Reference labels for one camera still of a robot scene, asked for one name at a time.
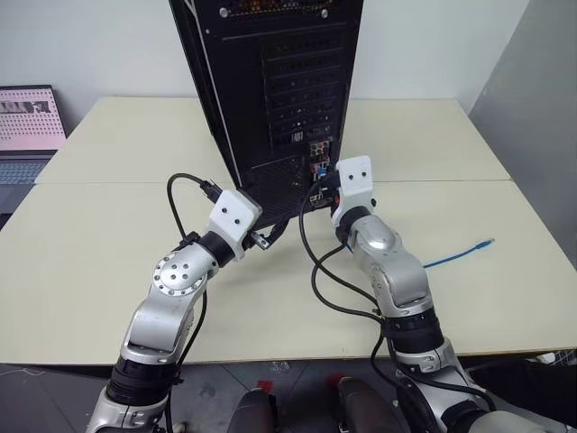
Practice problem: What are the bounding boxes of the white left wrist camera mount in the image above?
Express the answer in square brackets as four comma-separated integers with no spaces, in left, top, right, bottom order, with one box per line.
[207,189,264,263]

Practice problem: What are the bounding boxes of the grey partition panel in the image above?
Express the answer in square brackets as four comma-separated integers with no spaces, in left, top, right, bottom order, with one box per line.
[467,0,577,274]

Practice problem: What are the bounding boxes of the blue ethernet cable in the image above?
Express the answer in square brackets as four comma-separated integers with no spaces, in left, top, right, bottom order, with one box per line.
[316,164,497,271]

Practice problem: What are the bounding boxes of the black computer tower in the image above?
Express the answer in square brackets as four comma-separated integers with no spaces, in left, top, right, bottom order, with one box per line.
[168,0,365,227]

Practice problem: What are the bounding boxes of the open laptop with pink screen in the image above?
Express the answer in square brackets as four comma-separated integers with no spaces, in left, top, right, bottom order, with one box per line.
[0,84,69,214]

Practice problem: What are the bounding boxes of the dark rounded shape with red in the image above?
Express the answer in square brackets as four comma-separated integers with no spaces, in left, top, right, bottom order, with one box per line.
[226,377,277,433]
[327,372,399,433]

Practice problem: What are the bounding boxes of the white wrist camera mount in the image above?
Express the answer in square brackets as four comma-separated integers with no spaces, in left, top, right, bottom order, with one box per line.
[331,154,378,226]
[207,189,264,263]

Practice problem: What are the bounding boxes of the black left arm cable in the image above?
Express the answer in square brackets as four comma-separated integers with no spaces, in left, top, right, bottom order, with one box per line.
[161,172,223,433]

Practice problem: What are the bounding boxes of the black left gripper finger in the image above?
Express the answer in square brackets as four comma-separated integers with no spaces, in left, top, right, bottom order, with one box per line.
[265,217,291,242]

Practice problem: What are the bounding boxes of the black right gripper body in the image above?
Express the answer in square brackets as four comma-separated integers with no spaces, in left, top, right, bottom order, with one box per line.
[325,170,345,220]

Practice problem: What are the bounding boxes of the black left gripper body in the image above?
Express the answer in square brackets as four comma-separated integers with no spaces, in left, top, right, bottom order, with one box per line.
[243,219,274,252]

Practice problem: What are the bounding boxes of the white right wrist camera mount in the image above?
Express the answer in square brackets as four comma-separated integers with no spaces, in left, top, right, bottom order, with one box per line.
[331,154,378,226]

